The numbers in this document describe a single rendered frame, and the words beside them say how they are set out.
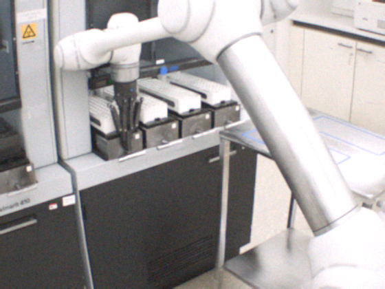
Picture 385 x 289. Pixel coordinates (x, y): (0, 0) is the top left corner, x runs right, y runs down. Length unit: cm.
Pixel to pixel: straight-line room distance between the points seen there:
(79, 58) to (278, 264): 107
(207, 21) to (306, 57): 306
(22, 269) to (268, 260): 93
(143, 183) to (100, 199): 18
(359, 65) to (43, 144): 259
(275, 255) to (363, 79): 199
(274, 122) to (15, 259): 103
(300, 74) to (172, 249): 236
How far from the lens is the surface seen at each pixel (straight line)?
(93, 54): 134
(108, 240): 174
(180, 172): 181
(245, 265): 186
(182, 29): 88
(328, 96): 383
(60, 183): 154
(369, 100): 362
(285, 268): 186
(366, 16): 355
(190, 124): 176
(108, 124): 160
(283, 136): 84
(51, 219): 158
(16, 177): 147
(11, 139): 151
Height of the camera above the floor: 141
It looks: 24 degrees down
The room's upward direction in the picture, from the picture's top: straight up
